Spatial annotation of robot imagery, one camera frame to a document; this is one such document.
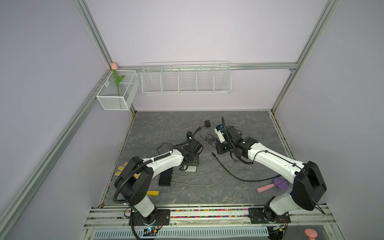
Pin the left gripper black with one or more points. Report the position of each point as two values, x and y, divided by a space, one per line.
196 161

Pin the artificial tulip flower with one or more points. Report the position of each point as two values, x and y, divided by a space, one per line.
118 79

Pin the black network switch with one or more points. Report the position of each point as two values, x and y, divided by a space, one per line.
165 178

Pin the blue yellow toy rake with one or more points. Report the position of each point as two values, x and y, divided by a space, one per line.
153 193

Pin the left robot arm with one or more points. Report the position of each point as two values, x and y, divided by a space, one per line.
135 179

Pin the black power brick far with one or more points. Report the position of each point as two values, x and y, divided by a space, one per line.
207 123

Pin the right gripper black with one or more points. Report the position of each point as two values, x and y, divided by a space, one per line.
219 150

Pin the black power cord tangled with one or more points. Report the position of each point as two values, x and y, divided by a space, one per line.
210 139

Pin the white mesh basket small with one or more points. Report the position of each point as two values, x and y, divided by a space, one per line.
108 95

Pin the white wire basket long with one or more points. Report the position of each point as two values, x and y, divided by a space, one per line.
186 77

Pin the yellow work glove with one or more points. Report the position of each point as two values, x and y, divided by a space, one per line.
120 169

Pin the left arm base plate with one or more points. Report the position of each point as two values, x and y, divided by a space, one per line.
158 217

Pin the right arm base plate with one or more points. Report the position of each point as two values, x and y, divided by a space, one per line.
262 216

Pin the pink purple toy shovel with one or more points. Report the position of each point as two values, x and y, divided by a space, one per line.
280 183

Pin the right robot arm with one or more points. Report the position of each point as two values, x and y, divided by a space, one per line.
308 185

